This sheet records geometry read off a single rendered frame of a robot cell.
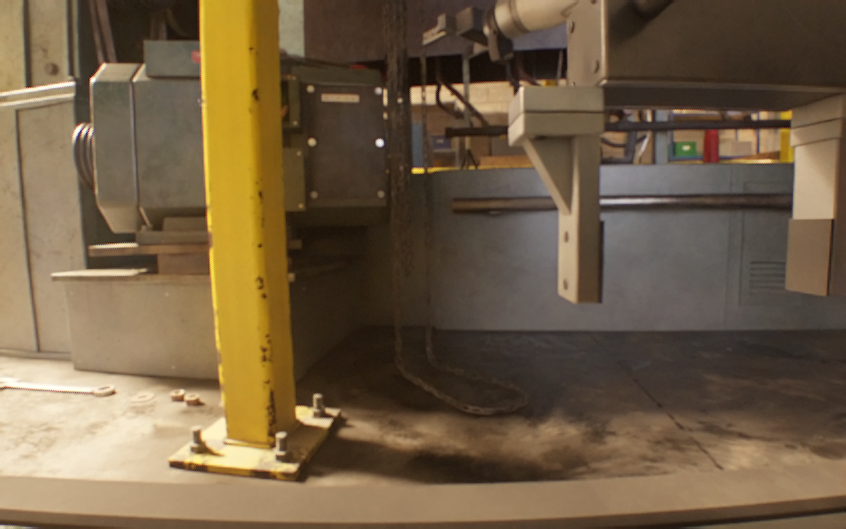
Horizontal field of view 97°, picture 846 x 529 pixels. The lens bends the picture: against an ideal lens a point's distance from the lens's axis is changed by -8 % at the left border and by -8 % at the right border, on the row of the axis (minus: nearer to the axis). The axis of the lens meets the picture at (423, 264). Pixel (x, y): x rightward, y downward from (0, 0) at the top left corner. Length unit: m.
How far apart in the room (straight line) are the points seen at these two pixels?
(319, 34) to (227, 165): 1.17
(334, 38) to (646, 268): 1.46
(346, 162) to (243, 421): 0.67
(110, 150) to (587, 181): 1.18
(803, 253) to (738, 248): 1.49
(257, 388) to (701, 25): 0.73
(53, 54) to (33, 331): 0.89
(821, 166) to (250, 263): 0.69
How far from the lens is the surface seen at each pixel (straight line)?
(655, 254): 1.65
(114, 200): 1.25
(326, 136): 1.14
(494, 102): 6.64
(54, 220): 1.66
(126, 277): 1.28
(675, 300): 1.70
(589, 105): 0.21
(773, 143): 7.77
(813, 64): 0.27
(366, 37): 1.78
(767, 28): 0.26
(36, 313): 1.77
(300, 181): 1.07
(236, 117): 0.76
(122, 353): 1.41
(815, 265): 0.29
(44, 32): 1.86
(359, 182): 1.13
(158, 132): 1.23
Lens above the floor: 0.39
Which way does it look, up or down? 5 degrees down
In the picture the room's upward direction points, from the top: 1 degrees counter-clockwise
